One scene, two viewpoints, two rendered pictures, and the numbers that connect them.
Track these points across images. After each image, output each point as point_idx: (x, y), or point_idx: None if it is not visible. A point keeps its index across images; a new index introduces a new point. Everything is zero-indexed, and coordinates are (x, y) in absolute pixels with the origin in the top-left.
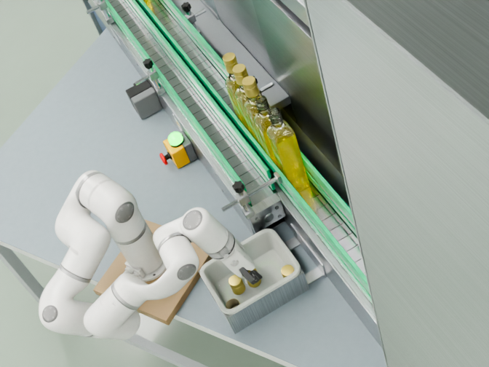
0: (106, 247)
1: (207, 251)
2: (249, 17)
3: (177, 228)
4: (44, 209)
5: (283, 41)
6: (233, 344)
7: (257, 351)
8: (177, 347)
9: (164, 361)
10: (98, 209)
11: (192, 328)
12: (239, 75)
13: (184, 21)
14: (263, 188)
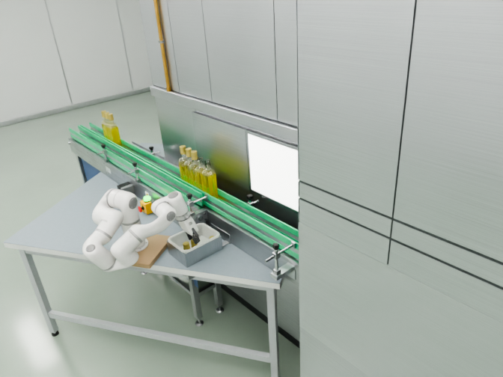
0: (121, 221)
1: (177, 215)
2: (186, 143)
3: (165, 200)
4: (69, 234)
5: (209, 137)
6: (165, 331)
7: (199, 274)
8: (131, 337)
9: (123, 345)
10: (120, 200)
11: (139, 327)
12: (188, 151)
13: (150, 155)
14: (200, 200)
